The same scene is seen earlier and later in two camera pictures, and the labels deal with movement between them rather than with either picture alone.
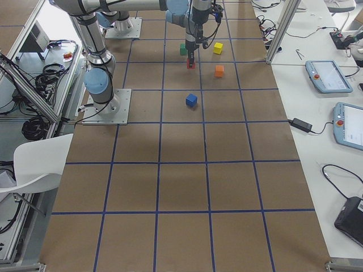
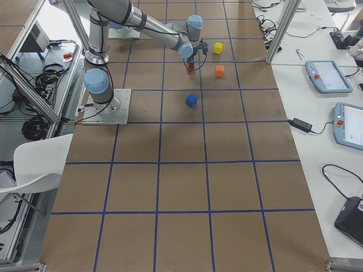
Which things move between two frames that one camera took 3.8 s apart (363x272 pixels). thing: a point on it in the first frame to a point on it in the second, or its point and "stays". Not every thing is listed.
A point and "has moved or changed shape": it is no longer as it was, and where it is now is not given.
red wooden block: x=193 y=65 has moved or changed shape
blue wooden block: x=191 y=100 stays
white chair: x=38 y=164 stays
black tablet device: x=350 y=220 stays
